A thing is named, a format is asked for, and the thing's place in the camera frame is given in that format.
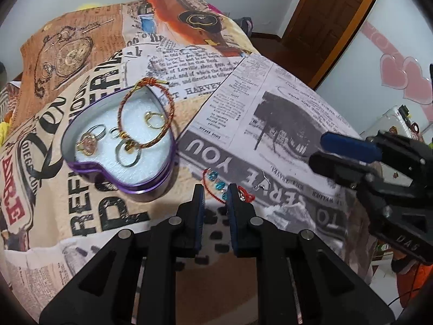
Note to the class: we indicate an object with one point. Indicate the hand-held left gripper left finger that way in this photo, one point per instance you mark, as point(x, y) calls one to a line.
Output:
point(200, 210)

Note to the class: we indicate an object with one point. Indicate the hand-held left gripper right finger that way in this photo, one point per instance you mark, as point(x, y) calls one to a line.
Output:
point(233, 216)

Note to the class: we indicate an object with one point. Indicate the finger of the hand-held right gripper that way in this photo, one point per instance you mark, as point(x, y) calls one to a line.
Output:
point(348, 146)
point(338, 169)

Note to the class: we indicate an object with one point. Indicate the silver earring hook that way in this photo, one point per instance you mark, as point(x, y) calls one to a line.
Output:
point(269, 181)

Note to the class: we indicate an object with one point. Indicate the purple heart-shaped tin box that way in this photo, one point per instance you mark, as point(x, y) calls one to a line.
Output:
point(149, 166)

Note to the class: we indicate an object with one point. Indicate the white sticker-covered case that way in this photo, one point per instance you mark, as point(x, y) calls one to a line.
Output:
point(392, 122)

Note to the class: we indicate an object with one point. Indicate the orange cloth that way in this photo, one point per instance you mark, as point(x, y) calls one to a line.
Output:
point(414, 279)

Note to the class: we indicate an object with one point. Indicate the white wardrobe door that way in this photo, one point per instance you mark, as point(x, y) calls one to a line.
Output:
point(355, 74)

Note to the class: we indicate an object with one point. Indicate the newspaper print blanket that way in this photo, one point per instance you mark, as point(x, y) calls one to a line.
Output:
point(270, 108)

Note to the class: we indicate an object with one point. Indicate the brown wooden door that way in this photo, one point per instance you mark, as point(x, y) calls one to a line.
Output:
point(324, 20)

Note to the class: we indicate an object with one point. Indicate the grey bag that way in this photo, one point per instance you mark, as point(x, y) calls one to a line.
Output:
point(244, 26)

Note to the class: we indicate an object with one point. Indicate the yellow soft item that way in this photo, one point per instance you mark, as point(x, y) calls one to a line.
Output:
point(5, 132)

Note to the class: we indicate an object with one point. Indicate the pink heart wall sticker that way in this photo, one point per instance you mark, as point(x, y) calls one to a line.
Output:
point(402, 71)

